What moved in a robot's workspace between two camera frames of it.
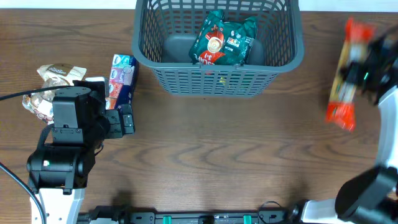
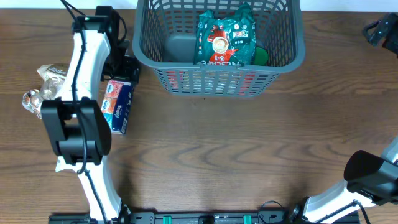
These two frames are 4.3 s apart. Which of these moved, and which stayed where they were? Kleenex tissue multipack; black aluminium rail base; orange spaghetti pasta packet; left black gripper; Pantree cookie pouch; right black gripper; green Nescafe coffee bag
Moved: orange spaghetti pasta packet; right black gripper; left black gripper; green Nescafe coffee bag
Stayed: black aluminium rail base; Kleenex tissue multipack; Pantree cookie pouch
